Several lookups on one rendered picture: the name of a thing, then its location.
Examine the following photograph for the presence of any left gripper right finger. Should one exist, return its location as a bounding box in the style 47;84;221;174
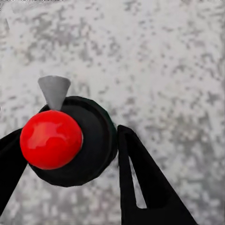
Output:
8;126;197;225

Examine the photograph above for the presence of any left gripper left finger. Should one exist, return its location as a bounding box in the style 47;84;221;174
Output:
0;129;28;215

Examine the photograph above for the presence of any pesticide atomizer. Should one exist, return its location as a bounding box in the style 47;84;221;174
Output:
20;75;119;188

